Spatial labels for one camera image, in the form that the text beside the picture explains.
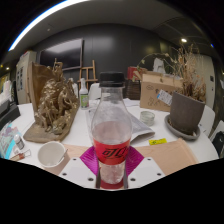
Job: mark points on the metal spoon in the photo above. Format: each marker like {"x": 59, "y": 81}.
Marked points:
{"x": 63, "y": 155}

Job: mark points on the white chair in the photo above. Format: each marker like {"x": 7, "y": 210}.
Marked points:
{"x": 95, "y": 91}
{"x": 208, "y": 118}

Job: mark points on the colourful printed book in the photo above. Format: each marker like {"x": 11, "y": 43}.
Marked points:
{"x": 6, "y": 140}

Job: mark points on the white plaster figure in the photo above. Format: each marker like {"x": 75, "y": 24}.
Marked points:
{"x": 159, "y": 65}

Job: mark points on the white ceramic mug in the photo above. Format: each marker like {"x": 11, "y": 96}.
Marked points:
{"x": 50, "y": 155}

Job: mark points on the grey plant saucer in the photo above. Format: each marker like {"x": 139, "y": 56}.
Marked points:
{"x": 173, "y": 130}

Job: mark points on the clear red-labelled drink bottle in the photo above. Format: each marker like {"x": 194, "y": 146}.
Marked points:
{"x": 111, "y": 133}

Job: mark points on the round ceiling downlight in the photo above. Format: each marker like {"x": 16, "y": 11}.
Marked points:
{"x": 184, "y": 40}

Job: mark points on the small glass jar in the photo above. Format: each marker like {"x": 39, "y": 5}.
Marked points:
{"x": 147, "y": 118}

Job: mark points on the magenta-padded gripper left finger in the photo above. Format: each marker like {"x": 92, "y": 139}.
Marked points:
{"x": 75, "y": 170}

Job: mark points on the dried plant in brown pot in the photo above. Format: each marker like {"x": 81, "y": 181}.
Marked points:
{"x": 186, "y": 113}

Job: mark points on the brown cardboard box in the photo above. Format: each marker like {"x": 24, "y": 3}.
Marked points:
{"x": 153, "y": 91}

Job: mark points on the black backpack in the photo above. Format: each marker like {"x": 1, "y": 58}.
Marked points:
{"x": 219, "y": 143}

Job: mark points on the white green-labelled spray bottle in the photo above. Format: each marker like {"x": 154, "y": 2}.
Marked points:
{"x": 84, "y": 98}

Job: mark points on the black flat box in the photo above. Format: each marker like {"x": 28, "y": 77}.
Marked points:
{"x": 8, "y": 115}

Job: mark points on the golden brown relief sculpture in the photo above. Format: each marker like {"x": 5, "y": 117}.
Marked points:
{"x": 55, "y": 106}

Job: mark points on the black wall screen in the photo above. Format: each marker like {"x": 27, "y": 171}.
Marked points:
{"x": 61, "y": 53}

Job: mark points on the yellow tag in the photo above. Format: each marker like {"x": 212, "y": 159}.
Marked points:
{"x": 157, "y": 141}

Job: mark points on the white cabinet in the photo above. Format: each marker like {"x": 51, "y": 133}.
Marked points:
{"x": 25, "y": 76}

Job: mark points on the small silver-lidded jar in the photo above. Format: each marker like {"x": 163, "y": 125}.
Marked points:
{"x": 19, "y": 141}

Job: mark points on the wooden easel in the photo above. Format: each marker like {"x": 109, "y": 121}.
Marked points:
{"x": 87, "y": 73}

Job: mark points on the red box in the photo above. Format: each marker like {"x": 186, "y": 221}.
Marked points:
{"x": 133, "y": 71}

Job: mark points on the black side table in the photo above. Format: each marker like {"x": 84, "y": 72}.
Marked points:
{"x": 132, "y": 90}

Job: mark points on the wooden brush bundle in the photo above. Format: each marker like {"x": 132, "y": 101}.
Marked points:
{"x": 20, "y": 155}

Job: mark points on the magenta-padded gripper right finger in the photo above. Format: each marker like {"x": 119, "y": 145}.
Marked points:
{"x": 146, "y": 170}

